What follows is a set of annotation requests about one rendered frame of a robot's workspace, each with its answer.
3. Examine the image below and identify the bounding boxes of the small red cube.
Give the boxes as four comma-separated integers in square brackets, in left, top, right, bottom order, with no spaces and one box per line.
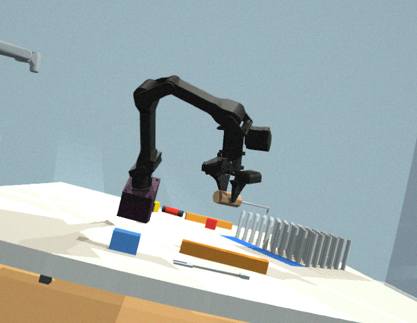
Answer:
[205,218,217,230]

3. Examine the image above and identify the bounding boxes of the yellow block with dark grey end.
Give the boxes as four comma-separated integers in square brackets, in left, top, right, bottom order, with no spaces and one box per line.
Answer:
[152,202,160,213]

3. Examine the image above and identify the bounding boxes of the light blue flat strip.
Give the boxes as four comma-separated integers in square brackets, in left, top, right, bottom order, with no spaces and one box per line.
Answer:
[222,235,307,267]

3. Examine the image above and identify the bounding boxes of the red-handled screwdriver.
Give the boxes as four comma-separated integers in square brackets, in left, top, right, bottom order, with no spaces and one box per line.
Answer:
[159,206,184,217]

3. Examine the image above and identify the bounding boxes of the orange rectangular block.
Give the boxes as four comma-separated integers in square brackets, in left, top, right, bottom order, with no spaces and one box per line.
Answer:
[179,238,269,275]
[185,213,233,230]

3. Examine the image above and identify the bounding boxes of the blue block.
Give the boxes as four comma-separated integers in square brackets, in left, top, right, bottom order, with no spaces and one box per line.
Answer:
[108,227,141,255]

